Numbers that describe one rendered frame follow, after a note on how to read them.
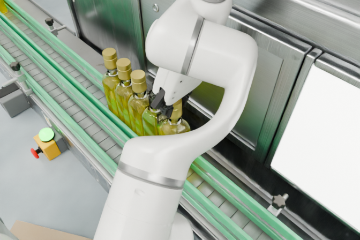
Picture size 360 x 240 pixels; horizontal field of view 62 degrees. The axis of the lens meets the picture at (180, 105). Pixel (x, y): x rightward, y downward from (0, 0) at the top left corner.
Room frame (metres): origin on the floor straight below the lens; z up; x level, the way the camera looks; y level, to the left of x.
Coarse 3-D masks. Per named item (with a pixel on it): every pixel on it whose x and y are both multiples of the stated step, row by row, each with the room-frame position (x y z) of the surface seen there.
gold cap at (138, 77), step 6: (132, 72) 0.52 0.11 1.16; (138, 72) 0.52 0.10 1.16; (144, 72) 0.52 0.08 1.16; (132, 78) 0.51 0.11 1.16; (138, 78) 0.50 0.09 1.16; (144, 78) 0.51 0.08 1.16; (132, 84) 0.51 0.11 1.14; (138, 84) 0.50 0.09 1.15; (144, 84) 0.51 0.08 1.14; (138, 90) 0.50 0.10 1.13; (144, 90) 0.51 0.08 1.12
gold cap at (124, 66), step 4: (120, 60) 0.57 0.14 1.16; (124, 60) 0.57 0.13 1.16; (128, 60) 0.57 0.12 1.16; (116, 64) 0.55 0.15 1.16; (120, 64) 0.55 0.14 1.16; (124, 64) 0.55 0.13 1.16; (128, 64) 0.55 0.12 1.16; (120, 68) 0.55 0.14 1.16; (124, 68) 0.55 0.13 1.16; (128, 68) 0.55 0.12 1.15; (120, 72) 0.55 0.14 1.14; (124, 72) 0.55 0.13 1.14; (128, 72) 0.55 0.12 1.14; (120, 76) 0.55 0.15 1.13; (124, 76) 0.55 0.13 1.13; (128, 76) 0.55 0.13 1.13
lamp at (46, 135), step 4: (44, 128) 0.61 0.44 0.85; (48, 128) 0.61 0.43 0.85; (40, 132) 0.59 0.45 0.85; (44, 132) 0.59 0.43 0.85; (48, 132) 0.59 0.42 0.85; (52, 132) 0.60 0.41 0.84; (40, 136) 0.58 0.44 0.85; (44, 136) 0.57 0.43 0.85; (48, 136) 0.58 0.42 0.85; (52, 136) 0.59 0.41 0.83; (44, 140) 0.57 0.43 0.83; (48, 140) 0.57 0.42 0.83
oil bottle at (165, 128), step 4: (164, 120) 0.44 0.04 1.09; (184, 120) 0.44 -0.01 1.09; (160, 124) 0.44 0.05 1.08; (164, 124) 0.43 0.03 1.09; (168, 124) 0.43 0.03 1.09; (180, 124) 0.43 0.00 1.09; (184, 124) 0.43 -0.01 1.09; (188, 124) 0.44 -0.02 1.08; (160, 128) 0.43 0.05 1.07; (164, 128) 0.43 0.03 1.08; (168, 128) 0.42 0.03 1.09; (172, 128) 0.42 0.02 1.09; (176, 128) 0.42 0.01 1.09; (180, 128) 0.42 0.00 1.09; (184, 128) 0.43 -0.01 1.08; (188, 128) 0.43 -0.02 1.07; (160, 132) 0.43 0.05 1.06; (164, 132) 0.42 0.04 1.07; (168, 132) 0.42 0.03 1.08; (172, 132) 0.41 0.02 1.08; (176, 132) 0.41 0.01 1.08; (180, 132) 0.41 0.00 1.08; (184, 132) 0.42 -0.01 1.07
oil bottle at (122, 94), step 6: (120, 84) 0.56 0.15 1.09; (120, 90) 0.54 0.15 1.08; (126, 90) 0.54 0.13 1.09; (132, 90) 0.54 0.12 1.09; (120, 96) 0.54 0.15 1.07; (126, 96) 0.53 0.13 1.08; (120, 102) 0.55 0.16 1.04; (126, 102) 0.53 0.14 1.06; (120, 108) 0.55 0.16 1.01; (126, 108) 0.53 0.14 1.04; (120, 114) 0.56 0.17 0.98; (126, 114) 0.53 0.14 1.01; (126, 120) 0.53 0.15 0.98
